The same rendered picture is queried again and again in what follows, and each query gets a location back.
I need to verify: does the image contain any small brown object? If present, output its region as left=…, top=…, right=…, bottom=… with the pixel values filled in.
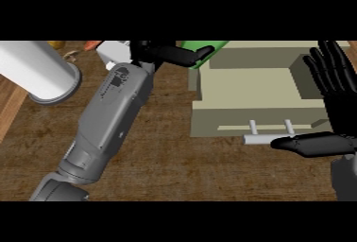
left=62, top=50, right=81, bottom=63

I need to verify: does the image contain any grey drawer handle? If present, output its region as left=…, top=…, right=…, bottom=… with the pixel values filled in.
left=242, top=118, right=298, bottom=146

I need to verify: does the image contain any beige cabinet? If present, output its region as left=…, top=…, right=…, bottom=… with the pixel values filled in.
left=208, top=40, right=352, bottom=71

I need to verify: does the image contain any beige drawer front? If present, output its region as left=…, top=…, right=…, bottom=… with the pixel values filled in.
left=190, top=107, right=333, bottom=138

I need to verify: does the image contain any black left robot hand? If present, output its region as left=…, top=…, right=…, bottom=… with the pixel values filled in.
left=130, top=40, right=217, bottom=69

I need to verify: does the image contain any beige open drawer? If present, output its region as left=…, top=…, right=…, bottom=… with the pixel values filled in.
left=187, top=56, right=332, bottom=111

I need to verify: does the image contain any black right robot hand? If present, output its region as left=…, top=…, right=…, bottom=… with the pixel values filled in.
left=268, top=40, right=357, bottom=159

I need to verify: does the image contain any green cup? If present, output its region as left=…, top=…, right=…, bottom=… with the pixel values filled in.
left=180, top=40, right=230, bottom=70

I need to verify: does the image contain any orange vegetable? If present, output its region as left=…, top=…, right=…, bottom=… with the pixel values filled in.
left=82, top=40, right=105, bottom=52

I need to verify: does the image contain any yellow object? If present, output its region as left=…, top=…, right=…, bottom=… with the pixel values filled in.
left=44, top=40, right=66, bottom=50

